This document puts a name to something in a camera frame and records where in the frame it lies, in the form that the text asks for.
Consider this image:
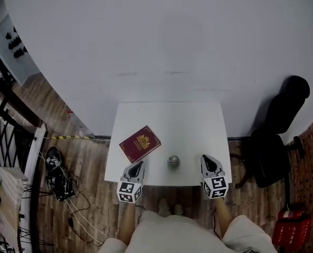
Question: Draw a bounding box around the black office chair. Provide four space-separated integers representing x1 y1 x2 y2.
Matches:
235 75 311 189

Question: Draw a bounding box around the small metal jar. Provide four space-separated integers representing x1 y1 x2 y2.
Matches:
167 154 181 171

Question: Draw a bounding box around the black floor cable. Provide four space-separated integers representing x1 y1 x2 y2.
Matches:
68 188 107 246

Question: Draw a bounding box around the white table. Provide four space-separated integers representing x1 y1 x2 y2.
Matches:
104 101 233 187

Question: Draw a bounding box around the person's left shoe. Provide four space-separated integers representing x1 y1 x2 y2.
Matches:
157 198 170 216

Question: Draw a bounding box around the red fire extinguisher box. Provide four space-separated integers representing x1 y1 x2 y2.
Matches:
272 216 312 247

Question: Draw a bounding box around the group of black caps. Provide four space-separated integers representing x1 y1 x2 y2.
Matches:
5 26 28 59

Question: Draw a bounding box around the black metal railing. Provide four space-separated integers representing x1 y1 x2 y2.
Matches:
0 88 48 168

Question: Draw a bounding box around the large clear water bottle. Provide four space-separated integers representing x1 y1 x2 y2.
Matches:
68 111 93 134

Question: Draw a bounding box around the black device with wires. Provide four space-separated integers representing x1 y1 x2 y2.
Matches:
44 145 75 202

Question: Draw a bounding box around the table with pale cloth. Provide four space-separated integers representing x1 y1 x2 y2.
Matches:
0 167 27 247

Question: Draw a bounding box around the person's left forearm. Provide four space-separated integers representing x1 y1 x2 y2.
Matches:
118 201 138 245

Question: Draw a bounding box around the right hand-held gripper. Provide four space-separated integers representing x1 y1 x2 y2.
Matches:
200 154 229 200

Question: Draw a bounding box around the person's right forearm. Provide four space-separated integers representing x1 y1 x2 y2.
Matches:
214 198 235 238

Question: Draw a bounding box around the maroon book gold ornament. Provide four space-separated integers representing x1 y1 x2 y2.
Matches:
119 125 162 163

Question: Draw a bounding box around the red fire extinguisher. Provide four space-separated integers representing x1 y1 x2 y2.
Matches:
277 208 305 221

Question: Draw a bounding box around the white floor cable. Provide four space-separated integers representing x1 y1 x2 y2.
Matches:
65 198 109 244

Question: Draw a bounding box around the yellow black striped tape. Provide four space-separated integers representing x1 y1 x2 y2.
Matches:
49 134 111 142

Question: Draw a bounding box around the person's cream clothing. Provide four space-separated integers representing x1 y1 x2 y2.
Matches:
98 211 278 253

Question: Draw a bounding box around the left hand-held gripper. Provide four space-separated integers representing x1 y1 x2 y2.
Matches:
116 160 146 204

